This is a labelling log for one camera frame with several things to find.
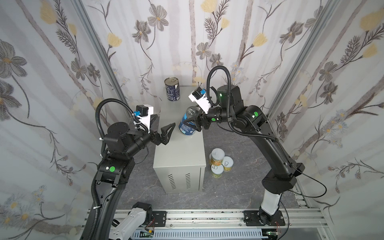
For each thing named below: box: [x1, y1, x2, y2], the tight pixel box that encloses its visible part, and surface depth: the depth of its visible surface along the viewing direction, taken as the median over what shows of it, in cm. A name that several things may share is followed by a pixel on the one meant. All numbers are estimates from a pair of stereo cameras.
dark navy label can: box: [164, 77, 181, 102], surface depth 77 cm
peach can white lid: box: [210, 148, 225, 166], surface depth 84 cm
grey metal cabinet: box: [153, 86, 207, 194], surface depth 64 cm
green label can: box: [210, 164, 225, 179], surface depth 88 cm
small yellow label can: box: [222, 155, 234, 172], surface depth 90 cm
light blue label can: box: [178, 106, 198, 136], surface depth 59 cm
